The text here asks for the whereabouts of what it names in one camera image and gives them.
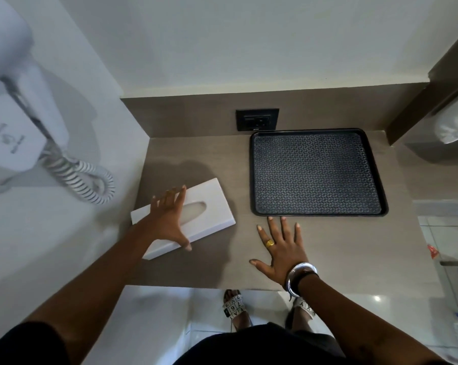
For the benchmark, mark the black wrist band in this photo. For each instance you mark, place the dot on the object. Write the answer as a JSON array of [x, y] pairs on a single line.
[[307, 279]]

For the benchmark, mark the glass panel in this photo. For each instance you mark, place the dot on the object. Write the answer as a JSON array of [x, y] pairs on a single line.
[[446, 231]]

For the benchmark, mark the black wall outlet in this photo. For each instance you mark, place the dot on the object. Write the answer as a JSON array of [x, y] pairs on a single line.
[[257, 119]]

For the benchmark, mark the red sticker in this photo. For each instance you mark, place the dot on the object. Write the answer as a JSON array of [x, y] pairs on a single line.
[[433, 251]]

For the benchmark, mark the white hair dryer wall holder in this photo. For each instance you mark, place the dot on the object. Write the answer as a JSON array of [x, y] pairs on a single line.
[[19, 125]]

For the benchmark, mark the person's left thumb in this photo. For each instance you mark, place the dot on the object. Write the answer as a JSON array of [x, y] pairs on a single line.
[[183, 243]]

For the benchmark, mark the person's right thumb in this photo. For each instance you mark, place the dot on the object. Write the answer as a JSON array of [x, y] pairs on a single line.
[[260, 265]]

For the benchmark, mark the person's right middle finger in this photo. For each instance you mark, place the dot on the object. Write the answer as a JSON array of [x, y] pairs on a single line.
[[274, 229]]

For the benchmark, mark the person's left forearm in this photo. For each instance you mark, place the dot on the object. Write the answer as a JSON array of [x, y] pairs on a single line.
[[96, 277]]

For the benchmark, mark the person's right little finger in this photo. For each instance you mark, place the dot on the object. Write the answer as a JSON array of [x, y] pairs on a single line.
[[297, 235]]

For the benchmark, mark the person's right hand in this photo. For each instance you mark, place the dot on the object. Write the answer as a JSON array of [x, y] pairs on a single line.
[[284, 258]]

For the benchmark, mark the black garment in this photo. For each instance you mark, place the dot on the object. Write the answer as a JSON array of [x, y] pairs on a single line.
[[274, 347]]

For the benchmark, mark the white hair dryer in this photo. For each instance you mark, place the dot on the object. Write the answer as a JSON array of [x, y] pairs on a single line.
[[4, 37]]

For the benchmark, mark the person's right forearm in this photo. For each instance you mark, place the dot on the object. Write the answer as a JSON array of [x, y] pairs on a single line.
[[362, 323]]

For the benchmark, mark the person's left hand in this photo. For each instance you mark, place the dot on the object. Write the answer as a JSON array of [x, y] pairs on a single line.
[[167, 224]]

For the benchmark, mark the black textured tray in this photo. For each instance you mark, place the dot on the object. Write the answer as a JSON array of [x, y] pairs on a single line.
[[316, 172]]

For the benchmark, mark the white patterned sandal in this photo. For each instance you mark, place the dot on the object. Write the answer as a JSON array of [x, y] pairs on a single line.
[[302, 309], [234, 307]]

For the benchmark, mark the white tissue box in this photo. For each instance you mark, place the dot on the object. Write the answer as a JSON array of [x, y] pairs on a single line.
[[210, 216]]

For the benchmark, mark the white folded towel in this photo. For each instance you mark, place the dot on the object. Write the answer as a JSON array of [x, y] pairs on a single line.
[[455, 125]]

